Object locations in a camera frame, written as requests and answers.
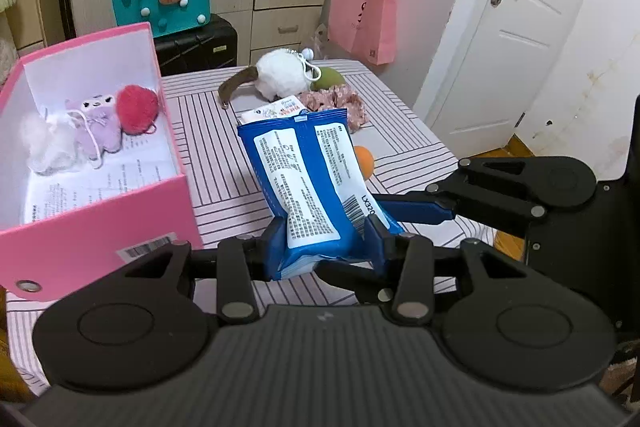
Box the printed paper sheet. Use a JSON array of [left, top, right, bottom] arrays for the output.
[[22, 134, 181, 225]]

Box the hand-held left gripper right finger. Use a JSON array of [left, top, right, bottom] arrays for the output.
[[364, 214, 535, 324]]

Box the orange ball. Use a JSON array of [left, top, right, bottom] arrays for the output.
[[352, 146, 377, 180]]

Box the green plush toy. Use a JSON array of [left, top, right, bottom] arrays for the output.
[[311, 67, 347, 91]]

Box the pink cardboard box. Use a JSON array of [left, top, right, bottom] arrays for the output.
[[0, 23, 203, 303]]

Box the floral scrunchie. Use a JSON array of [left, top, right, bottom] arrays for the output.
[[299, 87, 368, 134]]

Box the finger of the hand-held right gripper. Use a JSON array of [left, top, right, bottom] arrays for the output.
[[314, 257, 396, 306], [375, 158, 547, 226]]

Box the clear plastic bag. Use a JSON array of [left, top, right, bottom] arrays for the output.
[[312, 24, 331, 60]]

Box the pink tote bag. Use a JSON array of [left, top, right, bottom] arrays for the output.
[[327, 0, 398, 66]]

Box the red pompom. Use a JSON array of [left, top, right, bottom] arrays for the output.
[[116, 84, 161, 135]]

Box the white tissue packet red print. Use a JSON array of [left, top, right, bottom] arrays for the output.
[[241, 94, 307, 124]]

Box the white plush with brown tail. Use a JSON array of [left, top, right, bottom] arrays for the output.
[[218, 48, 321, 108]]

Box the white door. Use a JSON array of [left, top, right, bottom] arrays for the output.
[[412, 0, 601, 145]]

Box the black suitcase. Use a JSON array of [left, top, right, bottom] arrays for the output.
[[152, 13, 238, 76]]

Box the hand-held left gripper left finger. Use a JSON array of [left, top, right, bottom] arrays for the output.
[[120, 216, 290, 324]]

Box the purple plush toy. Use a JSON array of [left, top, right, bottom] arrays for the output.
[[65, 93, 123, 168]]

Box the blue snack packet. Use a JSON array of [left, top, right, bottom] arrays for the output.
[[236, 108, 401, 282]]

